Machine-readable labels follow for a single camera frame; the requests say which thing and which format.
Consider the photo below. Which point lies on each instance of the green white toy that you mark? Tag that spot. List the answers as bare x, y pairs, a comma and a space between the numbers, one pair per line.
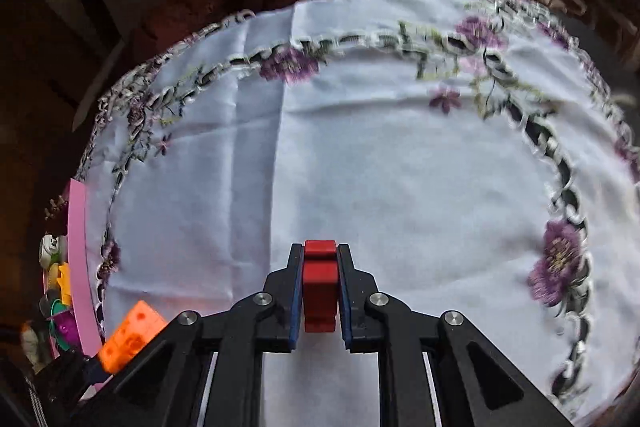
50, 249

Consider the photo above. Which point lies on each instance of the pink cardboard box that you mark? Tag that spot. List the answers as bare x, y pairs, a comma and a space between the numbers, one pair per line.
77, 247

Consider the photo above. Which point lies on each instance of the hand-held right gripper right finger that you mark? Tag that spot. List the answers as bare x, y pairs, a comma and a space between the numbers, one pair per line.
345, 307

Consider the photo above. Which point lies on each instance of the orange plastic block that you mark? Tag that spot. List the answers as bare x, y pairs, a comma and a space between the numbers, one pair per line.
132, 329

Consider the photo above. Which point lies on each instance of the green plastic spool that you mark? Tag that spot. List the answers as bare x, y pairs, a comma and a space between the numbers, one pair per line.
52, 307

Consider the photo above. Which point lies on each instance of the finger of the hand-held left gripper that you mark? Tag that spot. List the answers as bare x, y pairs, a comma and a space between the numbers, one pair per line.
97, 372

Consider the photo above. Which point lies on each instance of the white floral embroidered tablecloth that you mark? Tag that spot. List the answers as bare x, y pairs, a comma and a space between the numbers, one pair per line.
400, 157

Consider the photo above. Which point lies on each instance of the red plastic block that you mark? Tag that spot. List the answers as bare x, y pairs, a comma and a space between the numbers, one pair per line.
320, 287

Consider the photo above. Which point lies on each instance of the magenta plastic spool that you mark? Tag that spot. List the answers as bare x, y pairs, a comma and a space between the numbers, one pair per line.
65, 329

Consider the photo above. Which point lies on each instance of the yellow oval toy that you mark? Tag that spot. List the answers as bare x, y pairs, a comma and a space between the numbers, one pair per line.
60, 282

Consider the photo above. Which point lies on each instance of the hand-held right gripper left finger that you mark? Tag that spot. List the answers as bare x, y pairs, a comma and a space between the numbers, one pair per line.
297, 307

